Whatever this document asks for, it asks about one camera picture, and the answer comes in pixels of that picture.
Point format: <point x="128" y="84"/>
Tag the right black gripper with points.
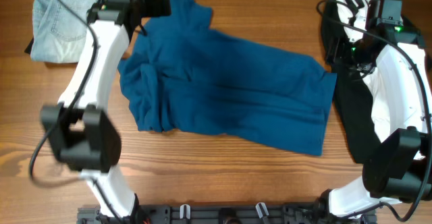
<point x="335" y="54"/>

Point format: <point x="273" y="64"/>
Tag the blue polo shirt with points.
<point x="182" y="74"/>

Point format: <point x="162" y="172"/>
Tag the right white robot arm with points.
<point x="384" y="101"/>

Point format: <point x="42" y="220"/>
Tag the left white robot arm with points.
<point x="78" y="129"/>

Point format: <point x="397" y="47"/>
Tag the black garment under white shirt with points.
<point x="354" y="109"/>

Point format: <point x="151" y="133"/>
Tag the white printed t-shirt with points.
<point x="371" y="65"/>

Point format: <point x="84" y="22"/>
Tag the light blue denim jeans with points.
<point x="58" y="36"/>

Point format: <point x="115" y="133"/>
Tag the black garment under jeans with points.
<point x="28" y="49"/>

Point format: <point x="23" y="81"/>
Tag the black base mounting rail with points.
<point x="291" y="213"/>

